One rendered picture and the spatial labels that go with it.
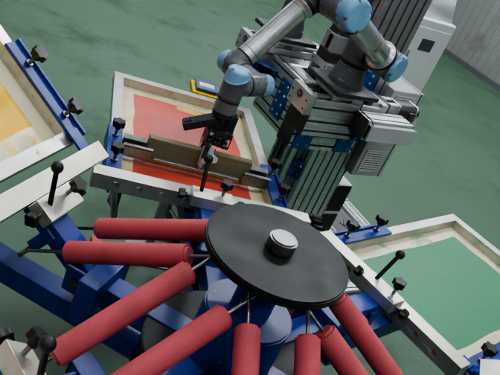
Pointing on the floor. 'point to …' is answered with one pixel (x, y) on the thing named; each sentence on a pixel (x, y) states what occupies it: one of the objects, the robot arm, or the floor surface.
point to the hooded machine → (429, 42)
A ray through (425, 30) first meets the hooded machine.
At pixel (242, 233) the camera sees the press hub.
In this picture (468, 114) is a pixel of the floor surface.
